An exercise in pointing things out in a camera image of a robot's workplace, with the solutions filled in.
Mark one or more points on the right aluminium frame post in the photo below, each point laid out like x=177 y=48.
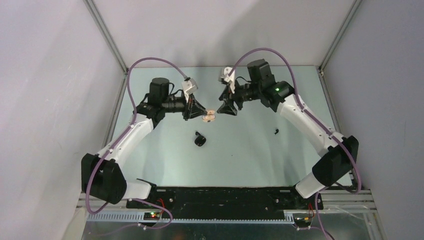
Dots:
x=340 y=33

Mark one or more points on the black earbud charging case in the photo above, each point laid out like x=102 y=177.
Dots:
x=200 y=139

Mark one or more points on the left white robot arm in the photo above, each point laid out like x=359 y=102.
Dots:
x=102 y=174

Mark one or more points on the grey slotted cable duct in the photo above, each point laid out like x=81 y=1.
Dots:
x=137 y=217

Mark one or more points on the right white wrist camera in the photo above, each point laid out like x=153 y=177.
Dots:
x=227 y=77

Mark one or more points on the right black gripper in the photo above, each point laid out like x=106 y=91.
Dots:
x=227 y=107

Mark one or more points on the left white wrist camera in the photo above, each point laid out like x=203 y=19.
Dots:
x=189 y=86

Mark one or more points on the aluminium frame post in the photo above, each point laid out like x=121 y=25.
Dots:
x=340 y=33
x=106 y=34

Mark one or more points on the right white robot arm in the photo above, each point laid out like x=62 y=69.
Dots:
x=337 y=152

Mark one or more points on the controller board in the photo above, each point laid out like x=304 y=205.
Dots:
x=152 y=216
x=302 y=222

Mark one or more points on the right controller board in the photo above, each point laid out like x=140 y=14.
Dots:
x=302 y=222

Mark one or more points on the left aluminium frame post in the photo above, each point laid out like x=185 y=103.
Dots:
x=106 y=34

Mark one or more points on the beige earbud charging case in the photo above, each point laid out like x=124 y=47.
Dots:
x=209 y=116

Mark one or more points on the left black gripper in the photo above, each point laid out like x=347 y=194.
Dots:
x=193 y=109

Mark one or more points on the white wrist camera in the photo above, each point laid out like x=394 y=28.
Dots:
x=189 y=86
x=227 y=77

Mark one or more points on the left controller board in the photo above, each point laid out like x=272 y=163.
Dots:
x=152 y=216

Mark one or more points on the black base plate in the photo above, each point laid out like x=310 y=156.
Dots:
x=231 y=203

